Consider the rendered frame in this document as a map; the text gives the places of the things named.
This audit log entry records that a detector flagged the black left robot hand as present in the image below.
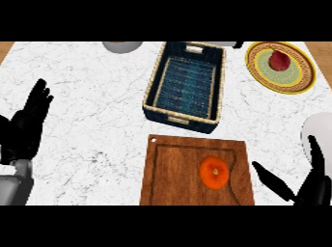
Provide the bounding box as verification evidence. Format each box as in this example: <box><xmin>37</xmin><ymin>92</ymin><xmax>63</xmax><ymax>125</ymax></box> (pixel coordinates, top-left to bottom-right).
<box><xmin>0</xmin><ymin>78</ymin><xmax>56</xmax><ymax>166</ymax></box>

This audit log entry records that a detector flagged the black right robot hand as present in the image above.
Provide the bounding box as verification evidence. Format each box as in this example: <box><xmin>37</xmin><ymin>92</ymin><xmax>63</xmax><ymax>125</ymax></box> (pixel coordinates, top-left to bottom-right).
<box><xmin>251</xmin><ymin>134</ymin><xmax>332</xmax><ymax>206</ymax></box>

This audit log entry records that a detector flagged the orange squash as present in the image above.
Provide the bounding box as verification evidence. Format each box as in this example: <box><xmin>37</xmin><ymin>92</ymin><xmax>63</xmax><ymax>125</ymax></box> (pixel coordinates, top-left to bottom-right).
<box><xmin>198</xmin><ymin>156</ymin><xmax>232</xmax><ymax>190</ymax></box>

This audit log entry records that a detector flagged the brown wooden cutting board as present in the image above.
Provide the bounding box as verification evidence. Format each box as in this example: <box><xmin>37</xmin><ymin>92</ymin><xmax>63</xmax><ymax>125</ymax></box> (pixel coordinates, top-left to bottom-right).
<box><xmin>139</xmin><ymin>133</ymin><xmax>257</xmax><ymax>206</ymax></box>

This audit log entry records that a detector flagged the dark blue wicker basket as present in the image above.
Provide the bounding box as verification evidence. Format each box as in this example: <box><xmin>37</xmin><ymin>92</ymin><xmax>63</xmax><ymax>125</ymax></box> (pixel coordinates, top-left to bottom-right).
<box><xmin>142</xmin><ymin>41</ymin><xmax>229</xmax><ymax>135</ymax></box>

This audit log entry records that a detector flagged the white plate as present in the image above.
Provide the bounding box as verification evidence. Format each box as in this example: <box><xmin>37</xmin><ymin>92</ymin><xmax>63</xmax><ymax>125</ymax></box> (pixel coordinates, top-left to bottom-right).
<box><xmin>300</xmin><ymin>111</ymin><xmax>332</xmax><ymax>197</ymax></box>

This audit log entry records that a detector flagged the grey bowl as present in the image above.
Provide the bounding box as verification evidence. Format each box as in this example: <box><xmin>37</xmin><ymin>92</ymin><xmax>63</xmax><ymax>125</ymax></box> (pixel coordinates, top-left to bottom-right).
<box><xmin>102</xmin><ymin>41</ymin><xmax>145</xmax><ymax>55</ymax></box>

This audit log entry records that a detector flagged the yellow patterned plate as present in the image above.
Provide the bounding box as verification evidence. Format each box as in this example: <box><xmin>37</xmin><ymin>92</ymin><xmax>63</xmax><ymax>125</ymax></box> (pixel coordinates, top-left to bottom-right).
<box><xmin>245</xmin><ymin>41</ymin><xmax>317</xmax><ymax>96</ymax></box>

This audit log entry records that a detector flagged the red fruit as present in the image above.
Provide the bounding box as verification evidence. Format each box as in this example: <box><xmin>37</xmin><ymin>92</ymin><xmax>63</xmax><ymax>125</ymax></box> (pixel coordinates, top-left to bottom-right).
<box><xmin>269</xmin><ymin>49</ymin><xmax>292</xmax><ymax>72</ymax></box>

